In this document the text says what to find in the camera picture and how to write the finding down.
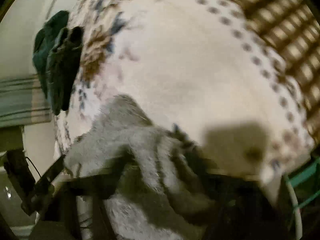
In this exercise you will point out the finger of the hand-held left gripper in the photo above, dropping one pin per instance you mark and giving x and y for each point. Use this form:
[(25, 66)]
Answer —
[(53, 170)]

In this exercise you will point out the dark green blanket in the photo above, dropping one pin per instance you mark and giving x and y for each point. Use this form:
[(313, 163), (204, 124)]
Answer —
[(41, 45)]

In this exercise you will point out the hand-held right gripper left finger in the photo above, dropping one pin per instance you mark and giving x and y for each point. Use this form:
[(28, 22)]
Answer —
[(100, 185)]

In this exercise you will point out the brown checked blanket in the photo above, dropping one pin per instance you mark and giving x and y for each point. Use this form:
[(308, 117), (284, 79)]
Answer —
[(282, 30)]

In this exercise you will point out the folded blue jeans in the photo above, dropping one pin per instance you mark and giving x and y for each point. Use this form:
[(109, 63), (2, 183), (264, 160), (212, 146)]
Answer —
[(63, 72)]

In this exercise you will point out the teal storage cart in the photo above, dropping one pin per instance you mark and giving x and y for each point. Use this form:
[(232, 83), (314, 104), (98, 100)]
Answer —
[(305, 180)]

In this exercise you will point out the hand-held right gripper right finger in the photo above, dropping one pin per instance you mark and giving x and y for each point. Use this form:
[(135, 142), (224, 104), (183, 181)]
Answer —
[(237, 205)]

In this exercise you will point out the bed with floral sheet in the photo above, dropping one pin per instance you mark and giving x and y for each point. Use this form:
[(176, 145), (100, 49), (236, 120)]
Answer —
[(190, 75)]

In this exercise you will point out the grey fleece pants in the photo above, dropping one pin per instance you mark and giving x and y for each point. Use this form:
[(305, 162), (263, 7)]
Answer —
[(150, 160)]

